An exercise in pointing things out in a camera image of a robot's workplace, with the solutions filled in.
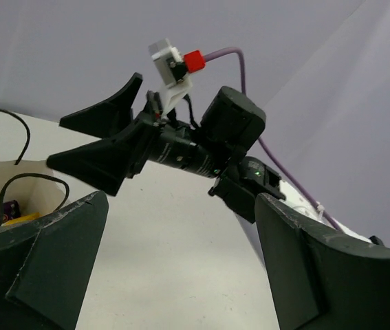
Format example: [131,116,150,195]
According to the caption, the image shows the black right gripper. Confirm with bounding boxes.
[46,72,227,196]

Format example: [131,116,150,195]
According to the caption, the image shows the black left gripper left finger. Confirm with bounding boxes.
[0,191,109,329]

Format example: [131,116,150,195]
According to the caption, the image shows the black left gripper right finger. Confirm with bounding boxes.
[255,194,390,329]

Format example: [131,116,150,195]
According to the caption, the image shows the grey white paper coffee bag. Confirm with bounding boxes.
[0,109,70,229]

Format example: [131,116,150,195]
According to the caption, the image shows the yellow purple snack packet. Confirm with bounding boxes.
[2,212,41,226]

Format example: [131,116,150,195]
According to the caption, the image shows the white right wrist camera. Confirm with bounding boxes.
[149,38,206,117]

